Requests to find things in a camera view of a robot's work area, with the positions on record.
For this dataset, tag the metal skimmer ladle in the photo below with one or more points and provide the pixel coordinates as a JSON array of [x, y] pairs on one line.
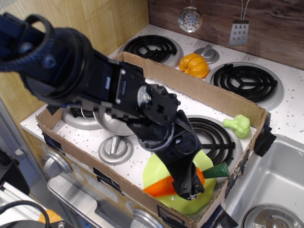
[[190, 18]]

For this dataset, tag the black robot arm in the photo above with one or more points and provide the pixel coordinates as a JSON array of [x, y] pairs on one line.
[[60, 67]]

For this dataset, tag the back right black burner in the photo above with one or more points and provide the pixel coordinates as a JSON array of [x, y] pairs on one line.
[[254, 82]]

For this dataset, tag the brown cardboard fence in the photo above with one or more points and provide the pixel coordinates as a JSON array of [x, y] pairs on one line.
[[120, 185]]

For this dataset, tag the silver oven dial left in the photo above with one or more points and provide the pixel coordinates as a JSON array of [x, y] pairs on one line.
[[55, 165]]

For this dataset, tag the silver back stove knob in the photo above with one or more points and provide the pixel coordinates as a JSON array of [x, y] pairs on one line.
[[208, 53]]

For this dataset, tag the silver oven dial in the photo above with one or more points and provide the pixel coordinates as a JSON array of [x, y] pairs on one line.
[[55, 165], [142, 219]]

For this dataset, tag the orange cloth scrap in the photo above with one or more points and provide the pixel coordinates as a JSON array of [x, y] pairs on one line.
[[53, 217]]

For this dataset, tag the metal slotted spatula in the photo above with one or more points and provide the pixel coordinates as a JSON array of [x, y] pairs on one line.
[[240, 28]]

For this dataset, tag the silver sink basin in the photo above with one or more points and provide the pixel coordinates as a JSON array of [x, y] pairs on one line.
[[270, 194]]

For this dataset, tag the silver oven door handle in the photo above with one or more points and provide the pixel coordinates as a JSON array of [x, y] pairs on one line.
[[77, 200]]

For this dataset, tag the orange toy pumpkin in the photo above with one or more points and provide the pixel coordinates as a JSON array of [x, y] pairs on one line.
[[194, 65]]

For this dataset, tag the green toy broccoli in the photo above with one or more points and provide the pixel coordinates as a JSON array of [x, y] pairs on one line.
[[240, 125]]

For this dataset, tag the silver front stove knob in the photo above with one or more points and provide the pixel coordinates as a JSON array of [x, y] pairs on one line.
[[115, 150]]

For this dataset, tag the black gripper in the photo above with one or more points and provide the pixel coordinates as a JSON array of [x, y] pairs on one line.
[[180, 146]]

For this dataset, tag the front left black burner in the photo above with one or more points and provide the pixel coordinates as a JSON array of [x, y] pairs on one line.
[[80, 119]]

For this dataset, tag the silver stove knob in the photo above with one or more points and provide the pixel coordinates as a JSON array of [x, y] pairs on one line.
[[115, 150], [208, 53]]

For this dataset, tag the light green plastic plate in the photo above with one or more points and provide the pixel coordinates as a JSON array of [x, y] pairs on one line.
[[155, 170]]

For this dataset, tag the small steel pot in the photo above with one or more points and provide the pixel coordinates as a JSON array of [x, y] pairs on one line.
[[98, 120]]

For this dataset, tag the orange toy carrot green top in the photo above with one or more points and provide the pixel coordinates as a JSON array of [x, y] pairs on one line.
[[164, 187]]

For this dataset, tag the front right black burner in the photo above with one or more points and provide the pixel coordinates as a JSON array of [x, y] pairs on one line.
[[219, 143]]

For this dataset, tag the silver oven dial right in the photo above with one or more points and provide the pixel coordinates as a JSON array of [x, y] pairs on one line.
[[142, 219]]

